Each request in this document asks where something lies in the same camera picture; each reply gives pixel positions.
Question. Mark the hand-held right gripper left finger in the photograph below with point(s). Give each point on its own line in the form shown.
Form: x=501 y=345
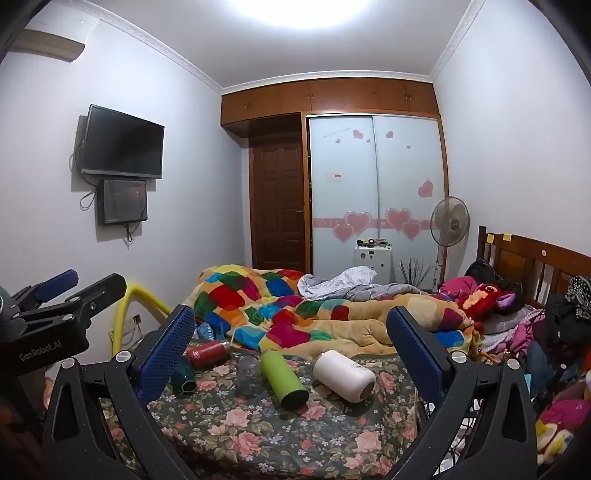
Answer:
x=168 y=350

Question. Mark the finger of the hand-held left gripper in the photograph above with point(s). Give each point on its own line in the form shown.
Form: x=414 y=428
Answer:
x=55 y=284
x=104 y=290

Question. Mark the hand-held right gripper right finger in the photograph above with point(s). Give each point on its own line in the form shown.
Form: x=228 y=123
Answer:
x=415 y=355

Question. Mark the dark teal hexagonal cup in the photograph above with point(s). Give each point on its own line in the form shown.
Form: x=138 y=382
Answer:
x=184 y=377

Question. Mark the white cup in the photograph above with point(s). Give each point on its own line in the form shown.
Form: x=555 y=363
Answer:
x=341 y=374

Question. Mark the clear glass cup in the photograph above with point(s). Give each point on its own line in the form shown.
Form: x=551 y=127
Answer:
x=249 y=376

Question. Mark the green cup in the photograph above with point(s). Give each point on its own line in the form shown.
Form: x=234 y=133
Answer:
x=281 y=376

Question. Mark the red bottle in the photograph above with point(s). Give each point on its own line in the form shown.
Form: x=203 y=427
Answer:
x=207 y=353

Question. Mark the blue plastic item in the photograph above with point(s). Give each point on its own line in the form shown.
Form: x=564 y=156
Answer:
x=205 y=331

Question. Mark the pink cloth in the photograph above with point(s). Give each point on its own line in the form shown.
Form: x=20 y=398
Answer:
x=455 y=286

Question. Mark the dried twig decoration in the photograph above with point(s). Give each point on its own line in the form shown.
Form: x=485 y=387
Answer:
x=415 y=274

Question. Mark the red plush toy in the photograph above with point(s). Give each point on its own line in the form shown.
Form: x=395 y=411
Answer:
x=475 y=297

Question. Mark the colourful patchwork blanket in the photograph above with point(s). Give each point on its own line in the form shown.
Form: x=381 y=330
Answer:
x=258 y=309

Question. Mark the small white cabinet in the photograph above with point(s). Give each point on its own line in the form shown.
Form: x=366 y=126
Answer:
x=373 y=261

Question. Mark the grey checked sheet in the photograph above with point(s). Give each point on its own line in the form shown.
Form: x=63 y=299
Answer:
x=341 y=281

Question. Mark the black bag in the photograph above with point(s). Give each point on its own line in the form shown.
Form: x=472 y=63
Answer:
x=482 y=272

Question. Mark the floral bed sheet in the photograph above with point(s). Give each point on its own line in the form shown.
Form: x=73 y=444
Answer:
x=258 y=438

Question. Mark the standing electric fan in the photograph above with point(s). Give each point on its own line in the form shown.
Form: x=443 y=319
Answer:
x=450 y=221

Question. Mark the pile of clothes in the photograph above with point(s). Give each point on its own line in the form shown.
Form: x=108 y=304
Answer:
x=563 y=369

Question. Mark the wooden headboard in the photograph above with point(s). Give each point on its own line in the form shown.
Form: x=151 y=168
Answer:
x=531 y=258

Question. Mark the dark patterned scarf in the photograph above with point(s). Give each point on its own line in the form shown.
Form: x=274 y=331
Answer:
x=579 y=293

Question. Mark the brown wooden door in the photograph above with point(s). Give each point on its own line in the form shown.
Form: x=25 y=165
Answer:
x=277 y=207

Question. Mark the wooden wardrobe with glass doors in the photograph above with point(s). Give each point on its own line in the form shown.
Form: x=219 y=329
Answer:
x=341 y=184

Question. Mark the white air conditioner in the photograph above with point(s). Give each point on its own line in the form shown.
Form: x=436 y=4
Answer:
x=55 y=44

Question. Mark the ceiling light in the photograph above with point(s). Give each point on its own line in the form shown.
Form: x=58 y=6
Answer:
x=309 y=7

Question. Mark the yellow tube frame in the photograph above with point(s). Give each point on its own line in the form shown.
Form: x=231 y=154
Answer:
x=121 y=314

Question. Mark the small black wall monitor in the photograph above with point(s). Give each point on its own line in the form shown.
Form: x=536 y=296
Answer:
x=122 y=202

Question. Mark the black wall television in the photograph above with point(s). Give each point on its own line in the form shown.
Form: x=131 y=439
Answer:
x=122 y=143

